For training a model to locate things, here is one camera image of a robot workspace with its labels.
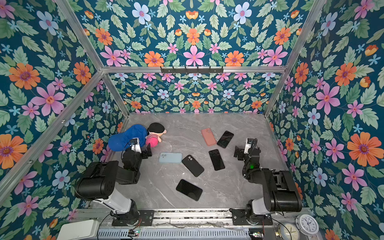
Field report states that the black phone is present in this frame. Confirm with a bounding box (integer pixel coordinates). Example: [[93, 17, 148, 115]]
[[217, 131, 234, 149], [209, 149, 225, 171], [176, 180, 203, 202]]

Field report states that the white clock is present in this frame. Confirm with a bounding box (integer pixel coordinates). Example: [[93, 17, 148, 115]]
[[296, 214, 320, 236]]

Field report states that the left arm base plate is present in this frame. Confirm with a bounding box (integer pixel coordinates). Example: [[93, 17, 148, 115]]
[[112, 210, 155, 227]]

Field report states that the brass alarm clock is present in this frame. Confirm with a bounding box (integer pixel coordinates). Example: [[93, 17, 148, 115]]
[[277, 223, 300, 240]]

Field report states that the light blue phone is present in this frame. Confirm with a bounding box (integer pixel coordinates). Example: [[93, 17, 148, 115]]
[[159, 153, 183, 164]]

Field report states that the black phone front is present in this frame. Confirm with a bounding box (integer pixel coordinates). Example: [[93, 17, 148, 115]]
[[176, 180, 203, 202]]

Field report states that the black phone case with camera hole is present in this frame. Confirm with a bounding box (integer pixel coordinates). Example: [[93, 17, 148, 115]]
[[182, 155, 204, 177]]

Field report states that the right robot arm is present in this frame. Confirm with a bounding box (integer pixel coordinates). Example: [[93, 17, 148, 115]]
[[234, 138, 303, 225]]

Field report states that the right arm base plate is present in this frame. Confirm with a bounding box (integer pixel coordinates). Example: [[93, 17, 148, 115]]
[[230, 209, 273, 226]]

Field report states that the white box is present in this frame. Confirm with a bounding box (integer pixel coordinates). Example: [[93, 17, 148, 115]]
[[57, 220, 100, 240]]

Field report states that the doll with black hair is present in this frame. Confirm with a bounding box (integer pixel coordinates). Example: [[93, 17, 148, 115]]
[[146, 123, 167, 148]]

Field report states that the metal hook rail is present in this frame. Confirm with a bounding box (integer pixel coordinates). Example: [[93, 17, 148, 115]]
[[160, 67, 224, 74]]

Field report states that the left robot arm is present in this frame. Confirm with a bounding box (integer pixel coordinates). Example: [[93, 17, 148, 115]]
[[75, 138, 152, 226]]

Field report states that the pink phone case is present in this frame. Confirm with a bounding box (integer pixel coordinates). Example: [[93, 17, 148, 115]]
[[201, 128, 217, 147]]

